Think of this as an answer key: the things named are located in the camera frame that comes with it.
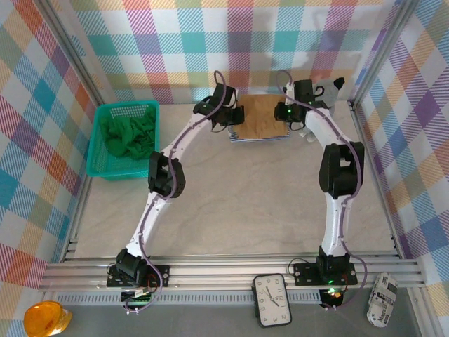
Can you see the tan tank top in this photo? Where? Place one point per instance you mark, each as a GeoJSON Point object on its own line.
{"type": "Point", "coordinates": [261, 116]}

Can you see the blue white striped tank top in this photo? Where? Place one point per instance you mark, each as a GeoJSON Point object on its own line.
{"type": "Point", "coordinates": [259, 139]}

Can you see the green tank top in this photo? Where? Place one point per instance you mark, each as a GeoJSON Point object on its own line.
{"type": "Point", "coordinates": [129, 137]}

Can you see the teal plastic basket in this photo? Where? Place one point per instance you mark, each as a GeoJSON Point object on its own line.
{"type": "Point", "coordinates": [93, 154]}

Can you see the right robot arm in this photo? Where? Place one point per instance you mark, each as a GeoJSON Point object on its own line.
{"type": "Point", "coordinates": [335, 224]}

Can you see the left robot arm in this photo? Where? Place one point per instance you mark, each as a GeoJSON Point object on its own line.
{"type": "Point", "coordinates": [147, 224]}

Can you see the grey plush dog toy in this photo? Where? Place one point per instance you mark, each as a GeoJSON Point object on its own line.
{"type": "Point", "coordinates": [333, 89]}

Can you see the black white analog clock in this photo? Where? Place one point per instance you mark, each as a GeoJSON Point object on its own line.
{"type": "Point", "coordinates": [273, 302]}

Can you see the orange plastic dome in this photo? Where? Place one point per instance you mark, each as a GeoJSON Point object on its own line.
{"type": "Point", "coordinates": [43, 317]}

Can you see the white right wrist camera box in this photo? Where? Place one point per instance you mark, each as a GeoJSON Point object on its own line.
{"type": "Point", "coordinates": [289, 92]}

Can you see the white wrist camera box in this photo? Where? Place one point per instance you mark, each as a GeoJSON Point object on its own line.
{"type": "Point", "coordinates": [289, 92]}
{"type": "Point", "coordinates": [234, 100]}

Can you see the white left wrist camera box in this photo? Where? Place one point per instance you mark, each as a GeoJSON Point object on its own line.
{"type": "Point", "coordinates": [234, 100]}

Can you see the aluminium frame post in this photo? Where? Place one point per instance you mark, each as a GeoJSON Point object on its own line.
{"type": "Point", "coordinates": [380, 52]}
{"type": "Point", "coordinates": [75, 52]}

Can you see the aluminium table side rail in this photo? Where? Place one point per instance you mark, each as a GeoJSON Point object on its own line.
{"type": "Point", "coordinates": [78, 217]}
{"type": "Point", "coordinates": [383, 196]}

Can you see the wide aluminium base rail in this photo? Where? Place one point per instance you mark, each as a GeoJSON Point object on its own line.
{"type": "Point", "coordinates": [217, 274]}

